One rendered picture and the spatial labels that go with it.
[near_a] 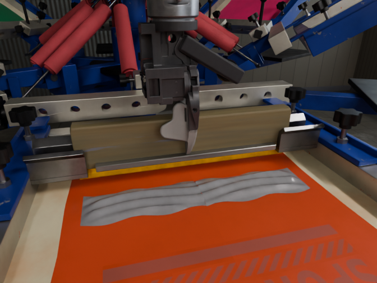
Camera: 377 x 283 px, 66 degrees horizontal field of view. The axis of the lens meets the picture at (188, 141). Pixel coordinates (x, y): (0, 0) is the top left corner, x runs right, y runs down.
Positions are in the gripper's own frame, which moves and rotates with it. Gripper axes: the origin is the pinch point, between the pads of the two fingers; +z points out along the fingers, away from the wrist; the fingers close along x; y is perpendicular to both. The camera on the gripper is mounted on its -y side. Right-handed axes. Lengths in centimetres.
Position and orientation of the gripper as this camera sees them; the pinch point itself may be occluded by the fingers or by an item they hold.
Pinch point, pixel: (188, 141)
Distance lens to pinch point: 51.7
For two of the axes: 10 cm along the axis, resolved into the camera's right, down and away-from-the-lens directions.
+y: -9.7, 1.2, -2.3
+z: 0.1, 9.1, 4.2
